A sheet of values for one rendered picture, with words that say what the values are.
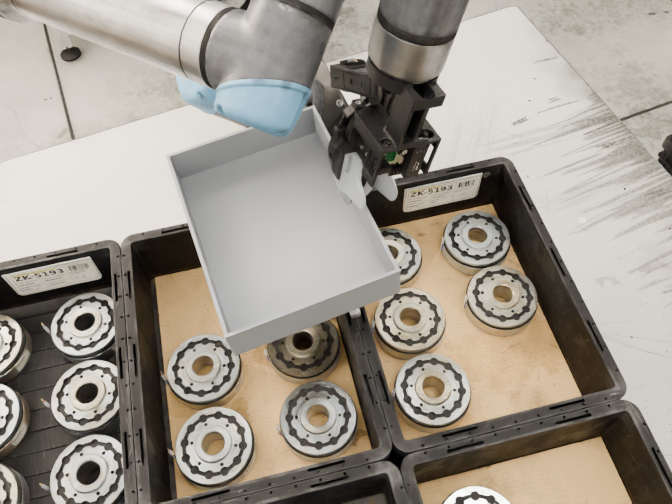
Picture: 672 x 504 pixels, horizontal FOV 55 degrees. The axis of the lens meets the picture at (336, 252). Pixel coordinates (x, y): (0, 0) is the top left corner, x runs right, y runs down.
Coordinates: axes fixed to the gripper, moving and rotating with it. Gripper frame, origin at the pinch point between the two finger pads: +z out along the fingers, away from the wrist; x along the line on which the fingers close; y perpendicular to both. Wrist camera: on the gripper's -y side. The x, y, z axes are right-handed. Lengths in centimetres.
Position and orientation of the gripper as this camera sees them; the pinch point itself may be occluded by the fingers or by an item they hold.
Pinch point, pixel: (352, 189)
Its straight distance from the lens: 78.2
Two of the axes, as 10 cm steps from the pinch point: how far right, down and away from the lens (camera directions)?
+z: -1.8, 6.1, 7.7
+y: 4.4, 7.5, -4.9
